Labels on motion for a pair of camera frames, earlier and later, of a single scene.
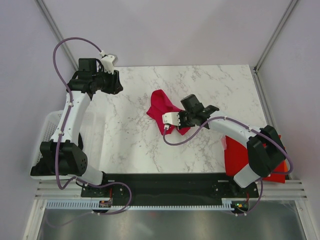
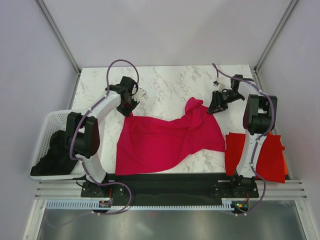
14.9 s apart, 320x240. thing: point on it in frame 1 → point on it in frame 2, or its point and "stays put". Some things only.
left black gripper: [115, 87] → [127, 113]
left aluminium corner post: [55, 28] stays put
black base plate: [169, 189] stays put
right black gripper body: [186, 119] → [222, 99]
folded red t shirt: [237, 158] stays put
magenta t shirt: [160, 103] → [146, 144]
